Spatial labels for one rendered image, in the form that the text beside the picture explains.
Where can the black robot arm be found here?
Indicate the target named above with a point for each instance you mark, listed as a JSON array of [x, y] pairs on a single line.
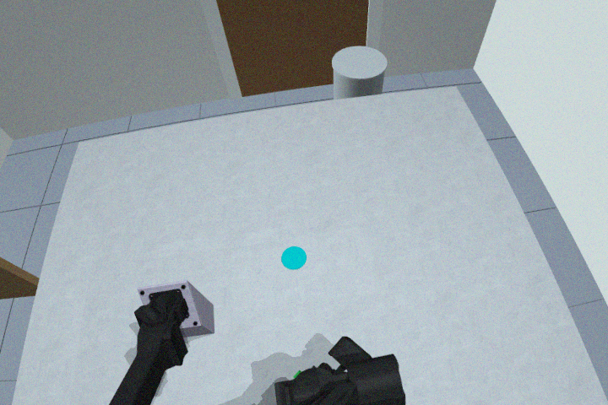
[[161, 346]]

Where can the cyan circle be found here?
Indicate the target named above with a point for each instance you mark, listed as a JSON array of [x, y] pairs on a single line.
[[294, 257]]

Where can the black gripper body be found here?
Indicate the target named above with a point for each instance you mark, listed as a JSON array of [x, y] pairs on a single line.
[[345, 351]]

